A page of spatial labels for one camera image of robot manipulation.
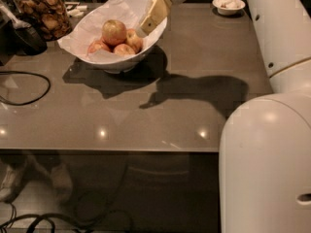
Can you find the black floor cables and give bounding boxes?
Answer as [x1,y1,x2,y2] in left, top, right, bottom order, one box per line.
[0,202,95,233]

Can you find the left white shoe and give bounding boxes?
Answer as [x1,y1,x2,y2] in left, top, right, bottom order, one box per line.
[0,162,27,203]

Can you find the black round device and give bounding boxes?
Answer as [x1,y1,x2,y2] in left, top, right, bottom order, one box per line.
[0,2,47,55]

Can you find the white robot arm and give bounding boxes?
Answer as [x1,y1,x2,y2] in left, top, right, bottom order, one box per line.
[219,0,311,233]

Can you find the front red apple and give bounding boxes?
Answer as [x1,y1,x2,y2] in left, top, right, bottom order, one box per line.
[113,44,135,56]

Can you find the glass jar of chips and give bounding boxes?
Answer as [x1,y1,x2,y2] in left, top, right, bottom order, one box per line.
[14,0,72,41]

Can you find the left red apple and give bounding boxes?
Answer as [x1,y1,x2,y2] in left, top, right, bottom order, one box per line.
[87,40,111,54]

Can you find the black cable on table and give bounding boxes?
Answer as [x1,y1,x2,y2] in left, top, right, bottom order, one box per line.
[0,70,52,107]

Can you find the white packets behind bowl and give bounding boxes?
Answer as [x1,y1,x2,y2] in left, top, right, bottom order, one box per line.
[66,4,87,17]

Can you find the right white shoe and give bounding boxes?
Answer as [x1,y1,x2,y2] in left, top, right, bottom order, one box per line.
[51,163,73,203]

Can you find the white shoe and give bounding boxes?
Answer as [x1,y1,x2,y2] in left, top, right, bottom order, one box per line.
[51,163,73,203]
[0,162,27,203]

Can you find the small white bowl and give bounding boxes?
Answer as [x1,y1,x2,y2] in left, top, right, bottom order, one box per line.
[212,0,245,16]

